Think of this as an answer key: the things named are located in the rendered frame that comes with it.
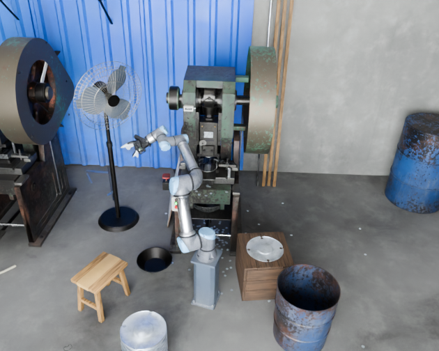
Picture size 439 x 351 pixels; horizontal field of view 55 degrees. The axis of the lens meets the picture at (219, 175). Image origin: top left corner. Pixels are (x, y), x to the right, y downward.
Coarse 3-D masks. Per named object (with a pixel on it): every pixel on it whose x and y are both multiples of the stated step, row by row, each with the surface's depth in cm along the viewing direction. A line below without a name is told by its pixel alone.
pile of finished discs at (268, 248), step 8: (256, 240) 335; (264, 240) 335; (272, 240) 336; (248, 248) 327; (256, 248) 327; (264, 248) 327; (272, 248) 327; (256, 256) 319; (264, 256) 320; (272, 256) 320; (280, 256) 320
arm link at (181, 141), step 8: (176, 136) 304; (184, 136) 306; (176, 144) 305; (184, 144) 301; (184, 152) 297; (184, 160) 295; (192, 160) 292; (192, 168) 287; (192, 176) 280; (200, 176) 284; (200, 184) 284
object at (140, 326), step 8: (144, 312) 275; (152, 312) 276; (128, 320) 270; (136, 320) 270; (144, 320) 270; (152, 320) 270; (160, 320) 270; (128, 328) 265; (136, 328) 264; (144, 328) 264; (152, 328) 264; (160, 328) 265; (128, 336) 259; (136, 336) 259; (144, 336) 259; (152, 336) 260; (160, 336) 260; (128, 344) 255; (136, 344) 255; (144, 344) 255; (152, 344) 255
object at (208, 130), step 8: (200, 120) 331; (208, 120) 331; (216, 120) 332; (200, 128) 331; (208, 128) 331; (216, 128) 331; (200, 136) 335; (208, 136) 335; (216, 136) 334; (200, 144) 337; (208, 144) 338; (216, 144) 338; (200, 152) 342; (208, 152) 339; (216, 152) 342
